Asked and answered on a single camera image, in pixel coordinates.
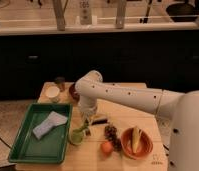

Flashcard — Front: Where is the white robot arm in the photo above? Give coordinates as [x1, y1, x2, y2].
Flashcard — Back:
[75, 70, 199, 171]

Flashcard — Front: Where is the orange bowl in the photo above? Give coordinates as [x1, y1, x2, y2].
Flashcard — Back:
[121, 127, 153, 160]

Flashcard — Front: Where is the dark red bowl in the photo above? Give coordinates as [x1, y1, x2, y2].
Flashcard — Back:
[69, 83, 80, 101]

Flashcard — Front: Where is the small brush tool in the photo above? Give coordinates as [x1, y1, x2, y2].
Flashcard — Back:
[85, 129, 91, 136]

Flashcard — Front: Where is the white small cup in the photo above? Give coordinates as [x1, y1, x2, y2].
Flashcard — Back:
[45, 86, 60, 103]

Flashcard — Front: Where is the orange fruit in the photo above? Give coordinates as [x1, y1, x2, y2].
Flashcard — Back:
[100, 141, 114, 156]

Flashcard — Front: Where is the black handled knife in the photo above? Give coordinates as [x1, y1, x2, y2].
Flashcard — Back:
[91, 116, 108, 125]

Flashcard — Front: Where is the purple grape bunch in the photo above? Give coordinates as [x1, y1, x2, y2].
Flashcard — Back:
[104, 124, 122, 151]

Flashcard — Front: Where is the green plastic tray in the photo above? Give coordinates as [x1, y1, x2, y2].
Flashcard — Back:
[8, 103, 72, 164]

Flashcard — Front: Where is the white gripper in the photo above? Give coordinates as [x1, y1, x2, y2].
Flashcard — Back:
[78, 98, 97, 123]

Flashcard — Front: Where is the blue grey sponge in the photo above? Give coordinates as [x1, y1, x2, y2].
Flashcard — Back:
[32, 111, 68, 140]

